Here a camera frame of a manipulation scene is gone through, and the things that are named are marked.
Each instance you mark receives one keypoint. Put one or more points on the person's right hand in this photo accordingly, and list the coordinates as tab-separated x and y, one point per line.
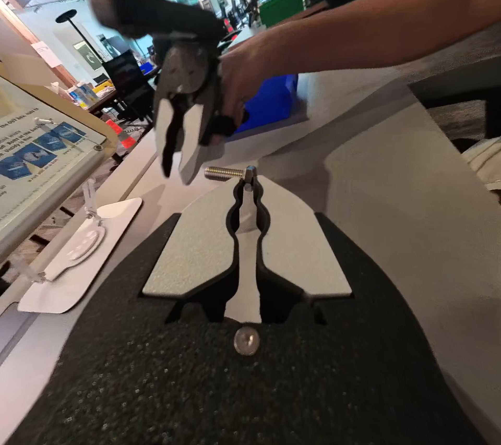
246	69

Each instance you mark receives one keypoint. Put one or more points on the printed instruction sheet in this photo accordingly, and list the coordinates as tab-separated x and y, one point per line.
39	139

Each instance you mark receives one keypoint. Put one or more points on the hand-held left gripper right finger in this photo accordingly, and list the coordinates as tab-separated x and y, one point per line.
305	253

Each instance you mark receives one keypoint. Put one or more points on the person's right forearm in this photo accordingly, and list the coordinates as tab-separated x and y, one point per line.
372	22

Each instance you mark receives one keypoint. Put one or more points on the wooden document stand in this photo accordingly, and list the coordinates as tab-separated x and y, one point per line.
78	280

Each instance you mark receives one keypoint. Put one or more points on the steel hex bolt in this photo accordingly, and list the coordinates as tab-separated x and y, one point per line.
219	173

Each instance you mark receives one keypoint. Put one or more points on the green plastic bin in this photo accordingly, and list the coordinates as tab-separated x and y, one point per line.
281	8

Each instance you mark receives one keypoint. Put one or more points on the orange traffic cone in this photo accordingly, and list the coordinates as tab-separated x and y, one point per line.
121	136

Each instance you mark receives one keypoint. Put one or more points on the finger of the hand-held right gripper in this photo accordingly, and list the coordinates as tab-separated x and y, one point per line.
164	124
191	139

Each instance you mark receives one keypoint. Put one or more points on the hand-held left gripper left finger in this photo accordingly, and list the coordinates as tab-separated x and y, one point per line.
188	253

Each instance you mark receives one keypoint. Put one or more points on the blue plastic bin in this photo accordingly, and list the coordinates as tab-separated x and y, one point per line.
270	100

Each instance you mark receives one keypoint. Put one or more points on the black office chair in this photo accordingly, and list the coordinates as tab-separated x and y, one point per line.
125	77

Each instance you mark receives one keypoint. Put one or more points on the black floor lamp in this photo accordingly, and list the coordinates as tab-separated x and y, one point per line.
65	16

